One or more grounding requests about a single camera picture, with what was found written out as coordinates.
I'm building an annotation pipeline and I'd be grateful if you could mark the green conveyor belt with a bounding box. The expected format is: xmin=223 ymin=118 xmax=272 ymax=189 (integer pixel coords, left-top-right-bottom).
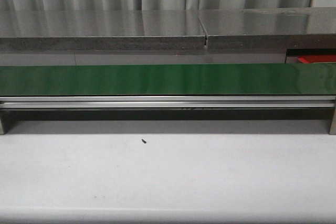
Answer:
xmin=1 ymin=63 xmax=335 ymax=96

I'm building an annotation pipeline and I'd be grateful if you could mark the red tray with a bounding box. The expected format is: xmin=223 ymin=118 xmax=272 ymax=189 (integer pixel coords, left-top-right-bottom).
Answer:
xmin=297 ymin=55 xmax=336 ymax=63

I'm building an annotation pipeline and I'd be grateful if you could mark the grey counter slab right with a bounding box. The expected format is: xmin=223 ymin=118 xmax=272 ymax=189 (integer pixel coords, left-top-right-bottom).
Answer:
xmin=198 ymin=7 xmax=335 ymax=49

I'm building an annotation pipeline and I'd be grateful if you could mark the grey counter slab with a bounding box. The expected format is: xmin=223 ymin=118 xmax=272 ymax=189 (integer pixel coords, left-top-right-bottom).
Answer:
xmin=198 ymin=7 xmax=335 ymax=49
xmin=1 ymin=10 xmax=206 ymax=51

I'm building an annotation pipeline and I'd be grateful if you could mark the grey counter slab left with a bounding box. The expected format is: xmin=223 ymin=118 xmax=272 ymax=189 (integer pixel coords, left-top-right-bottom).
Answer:
xmin=1 ymin=10 xmax=206 ymax=51

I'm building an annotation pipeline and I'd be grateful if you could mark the left conveyor support leg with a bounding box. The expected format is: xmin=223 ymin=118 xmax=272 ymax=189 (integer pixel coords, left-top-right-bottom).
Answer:
xmin=0 ymin=111 xmax=12 ymax=135

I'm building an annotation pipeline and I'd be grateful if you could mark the conveyor support leg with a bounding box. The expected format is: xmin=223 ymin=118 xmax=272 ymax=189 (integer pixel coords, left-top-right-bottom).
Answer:
xmin=0 ymin=111 xmax=12 ymax=135
xmin=328 ymin=108 xmax=336 ymax=135

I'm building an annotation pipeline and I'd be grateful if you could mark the right conveyor support leg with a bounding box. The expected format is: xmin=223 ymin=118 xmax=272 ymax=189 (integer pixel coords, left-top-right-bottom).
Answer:
xmin=328 ymin=108 xmax=336 ymax=135

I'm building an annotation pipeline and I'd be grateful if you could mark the aluminium conveyor frame rail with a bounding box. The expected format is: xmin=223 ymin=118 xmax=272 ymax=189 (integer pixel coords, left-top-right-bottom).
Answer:
xmin=1 ymin=95 xmax=335 ymax=110

